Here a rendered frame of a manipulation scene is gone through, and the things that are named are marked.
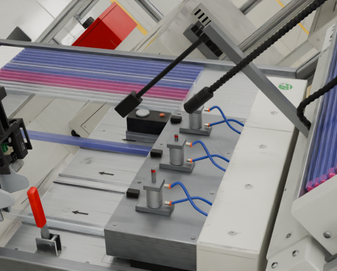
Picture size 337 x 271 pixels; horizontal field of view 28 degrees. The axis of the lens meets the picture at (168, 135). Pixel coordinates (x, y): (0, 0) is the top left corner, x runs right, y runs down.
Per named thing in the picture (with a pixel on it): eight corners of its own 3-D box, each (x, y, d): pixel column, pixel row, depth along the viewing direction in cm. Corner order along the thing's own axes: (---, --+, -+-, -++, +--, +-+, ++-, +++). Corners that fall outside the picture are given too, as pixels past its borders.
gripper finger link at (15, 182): (34, 213, 103) (13, 164, 98) (0, 213, 105) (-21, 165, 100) (42, 200, 105) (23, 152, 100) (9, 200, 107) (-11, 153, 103)
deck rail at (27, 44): (-3, 65, 163) (-8, 41, 159) (0, 62, 164) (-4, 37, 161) (294, 97, 144) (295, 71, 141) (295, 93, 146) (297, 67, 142)
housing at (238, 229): (196, 322, 92) (195, 242, 84) (260, 140, 132) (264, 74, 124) (254, 334, 90) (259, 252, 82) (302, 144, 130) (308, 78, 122)
